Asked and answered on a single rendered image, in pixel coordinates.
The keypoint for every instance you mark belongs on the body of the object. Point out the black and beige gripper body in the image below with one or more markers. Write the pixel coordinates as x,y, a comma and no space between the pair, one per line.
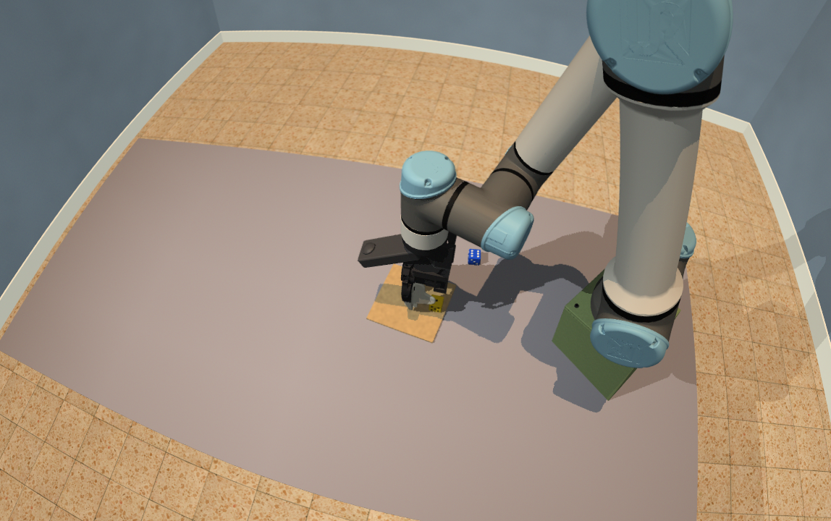
434,269

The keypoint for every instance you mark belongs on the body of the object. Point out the yellow die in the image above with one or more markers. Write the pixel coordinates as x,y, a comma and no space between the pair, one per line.
437,306

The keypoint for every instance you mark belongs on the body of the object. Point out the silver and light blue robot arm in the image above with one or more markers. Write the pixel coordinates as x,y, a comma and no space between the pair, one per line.
652,51

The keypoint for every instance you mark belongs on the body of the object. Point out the tan mat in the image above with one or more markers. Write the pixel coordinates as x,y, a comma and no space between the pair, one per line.
389,309

